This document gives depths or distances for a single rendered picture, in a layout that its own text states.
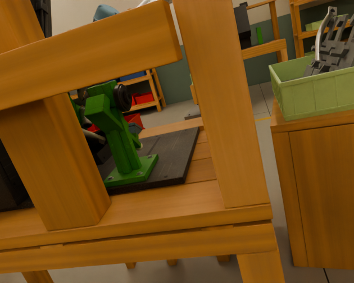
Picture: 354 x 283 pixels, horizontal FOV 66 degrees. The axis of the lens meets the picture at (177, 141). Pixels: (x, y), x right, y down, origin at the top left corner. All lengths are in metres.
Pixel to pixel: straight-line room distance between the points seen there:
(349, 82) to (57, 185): 1.10
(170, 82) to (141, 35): 6.23
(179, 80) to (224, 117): 6.13
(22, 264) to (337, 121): 1.18
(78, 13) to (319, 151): 6.68
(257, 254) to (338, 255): 1.00
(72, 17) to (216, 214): 7.10
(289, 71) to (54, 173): 1.51
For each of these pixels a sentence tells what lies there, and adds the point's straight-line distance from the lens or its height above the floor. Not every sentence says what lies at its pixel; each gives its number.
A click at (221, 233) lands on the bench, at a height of 0.82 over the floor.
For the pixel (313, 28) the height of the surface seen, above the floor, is 0.88.
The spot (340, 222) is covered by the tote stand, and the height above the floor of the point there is 0.28.
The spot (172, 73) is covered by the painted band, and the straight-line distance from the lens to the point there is 6.62.
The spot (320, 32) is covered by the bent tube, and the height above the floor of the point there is 1.08.
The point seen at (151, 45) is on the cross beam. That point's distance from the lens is 0.44.
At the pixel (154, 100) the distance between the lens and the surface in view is 6.33.
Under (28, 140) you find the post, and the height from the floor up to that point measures 1.11.
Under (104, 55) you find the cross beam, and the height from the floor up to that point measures 1.22.
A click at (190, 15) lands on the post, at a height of 1.25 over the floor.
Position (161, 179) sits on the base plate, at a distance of 0.73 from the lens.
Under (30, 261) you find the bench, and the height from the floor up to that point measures 0.79.
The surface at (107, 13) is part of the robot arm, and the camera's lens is 0.98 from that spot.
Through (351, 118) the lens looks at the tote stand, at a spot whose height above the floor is 0.78.
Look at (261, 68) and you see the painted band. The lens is 6.45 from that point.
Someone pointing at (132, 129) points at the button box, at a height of 0.93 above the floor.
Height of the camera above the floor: 1.20
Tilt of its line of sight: 18 degrees down
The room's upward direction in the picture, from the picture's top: 16 degrees counter-clockwise
